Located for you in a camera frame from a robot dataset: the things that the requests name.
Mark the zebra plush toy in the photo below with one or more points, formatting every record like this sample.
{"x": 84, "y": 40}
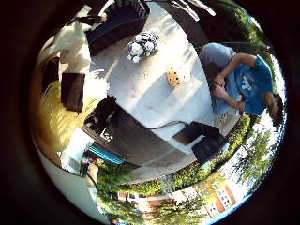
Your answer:
{"x": 143, "y": 43}

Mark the red brick building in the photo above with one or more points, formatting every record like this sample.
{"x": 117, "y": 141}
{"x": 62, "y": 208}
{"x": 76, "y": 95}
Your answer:
{"x": 218, "y": 198}

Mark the black slatted plastic basket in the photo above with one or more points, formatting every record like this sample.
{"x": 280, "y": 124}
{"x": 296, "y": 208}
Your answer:
{"x": 115, "y": 28}

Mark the person in blue shirt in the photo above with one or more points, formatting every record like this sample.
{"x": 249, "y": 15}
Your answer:
{"x": 250, "y": 84}

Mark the blue ribbed box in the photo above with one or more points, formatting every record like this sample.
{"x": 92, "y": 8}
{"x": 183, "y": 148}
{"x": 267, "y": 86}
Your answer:
{"x": 106, "y": 154}

